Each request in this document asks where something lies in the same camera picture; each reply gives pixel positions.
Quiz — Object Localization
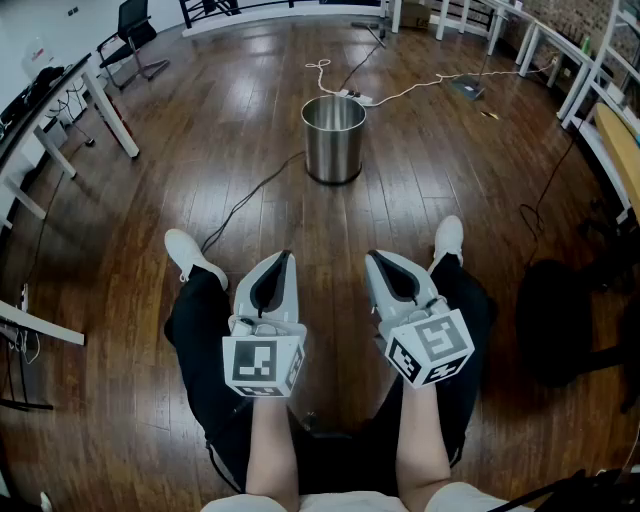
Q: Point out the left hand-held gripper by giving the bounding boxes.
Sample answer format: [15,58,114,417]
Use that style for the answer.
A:
[222,250,307,399]

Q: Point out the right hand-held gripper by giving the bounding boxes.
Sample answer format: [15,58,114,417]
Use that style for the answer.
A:
[364,250,475,389]

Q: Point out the steel waste bin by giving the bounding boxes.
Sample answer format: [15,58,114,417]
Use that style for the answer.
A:
[300,95,368,185]

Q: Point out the person's left forearm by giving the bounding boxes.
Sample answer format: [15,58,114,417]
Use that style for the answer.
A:
[244,397,301,501]

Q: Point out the person's right forearm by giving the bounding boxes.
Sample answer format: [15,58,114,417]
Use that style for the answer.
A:
[397,382,451,501]

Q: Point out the white right shoe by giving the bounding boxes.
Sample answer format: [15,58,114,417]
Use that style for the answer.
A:
[428,215,465,274]

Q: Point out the white shoe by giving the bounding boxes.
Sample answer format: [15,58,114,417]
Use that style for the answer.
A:
[163,228,230,291]
[428,215,465,274]

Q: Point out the black trousers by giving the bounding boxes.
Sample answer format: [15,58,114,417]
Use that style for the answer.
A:
[163,252,496,494]

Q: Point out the white left shoe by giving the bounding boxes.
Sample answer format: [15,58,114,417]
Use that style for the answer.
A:
[163,228,230,291]

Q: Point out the black stool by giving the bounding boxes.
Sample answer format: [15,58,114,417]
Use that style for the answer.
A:
[514,214,640,416]

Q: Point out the grey floor box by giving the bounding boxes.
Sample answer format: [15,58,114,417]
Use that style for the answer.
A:
[448,7,504,103]

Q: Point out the white shirt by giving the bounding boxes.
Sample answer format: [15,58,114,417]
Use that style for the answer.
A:
[199,482,531,512]

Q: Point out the white shelf unit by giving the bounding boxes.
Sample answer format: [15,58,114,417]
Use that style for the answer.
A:
[557,0,640,221]

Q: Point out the black floor tool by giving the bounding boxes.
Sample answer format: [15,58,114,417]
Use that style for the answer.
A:
[349,20,389,49]

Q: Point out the round wooden table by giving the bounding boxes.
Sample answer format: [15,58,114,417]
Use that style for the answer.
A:
[594,102,640,221]

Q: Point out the cardboard box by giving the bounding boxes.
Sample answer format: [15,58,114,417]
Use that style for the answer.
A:
[399,0,431,29]

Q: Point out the black metal railing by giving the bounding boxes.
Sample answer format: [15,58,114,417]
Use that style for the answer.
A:
[178,0,389,29]

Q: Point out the black office chair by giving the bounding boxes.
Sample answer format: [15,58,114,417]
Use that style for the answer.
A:
[96,0,171,91]

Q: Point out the black bag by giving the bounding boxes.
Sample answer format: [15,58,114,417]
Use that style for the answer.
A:
[29,64,66,94]

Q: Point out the black floor cable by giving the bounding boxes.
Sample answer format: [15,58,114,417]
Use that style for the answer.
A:
[200,151,307,254]

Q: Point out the black cable near stool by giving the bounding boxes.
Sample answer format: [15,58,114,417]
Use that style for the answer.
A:
[518,124,581,266]

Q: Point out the long white cable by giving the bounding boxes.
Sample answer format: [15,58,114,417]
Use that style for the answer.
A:
[372,59,559,108]

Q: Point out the white looped cable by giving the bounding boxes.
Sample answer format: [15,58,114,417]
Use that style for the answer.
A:
[305,58,346,96]

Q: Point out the thin black plug cable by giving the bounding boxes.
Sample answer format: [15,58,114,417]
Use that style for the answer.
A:
[344,42,384,94]

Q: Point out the white wall-mounted box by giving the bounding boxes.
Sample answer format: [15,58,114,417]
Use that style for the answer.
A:
[22,35,57,76]

